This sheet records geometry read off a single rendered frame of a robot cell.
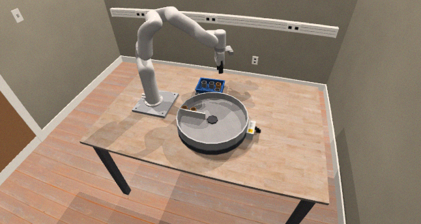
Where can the blue crate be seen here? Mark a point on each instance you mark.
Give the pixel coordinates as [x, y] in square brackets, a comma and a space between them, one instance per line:
[200, 89]

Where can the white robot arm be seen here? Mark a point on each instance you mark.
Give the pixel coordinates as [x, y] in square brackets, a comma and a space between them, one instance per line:
[154, 18]

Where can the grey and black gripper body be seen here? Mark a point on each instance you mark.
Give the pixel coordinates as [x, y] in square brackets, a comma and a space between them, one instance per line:
[219, 56]

